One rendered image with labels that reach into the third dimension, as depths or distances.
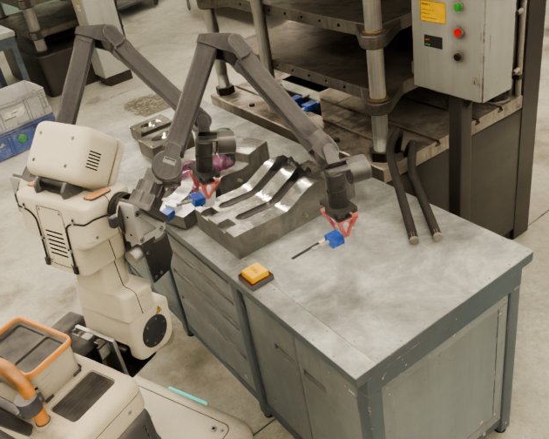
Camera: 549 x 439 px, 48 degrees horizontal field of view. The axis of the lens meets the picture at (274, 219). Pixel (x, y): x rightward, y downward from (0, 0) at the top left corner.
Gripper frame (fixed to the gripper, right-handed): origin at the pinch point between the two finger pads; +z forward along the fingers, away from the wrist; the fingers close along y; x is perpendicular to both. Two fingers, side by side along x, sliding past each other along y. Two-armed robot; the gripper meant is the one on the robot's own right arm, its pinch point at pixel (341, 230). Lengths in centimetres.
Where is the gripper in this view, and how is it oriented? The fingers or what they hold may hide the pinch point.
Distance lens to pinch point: 179.3
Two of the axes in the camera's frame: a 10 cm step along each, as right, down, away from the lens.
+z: 1.6, 8.3, 5.4
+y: -4.7, -4.2, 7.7
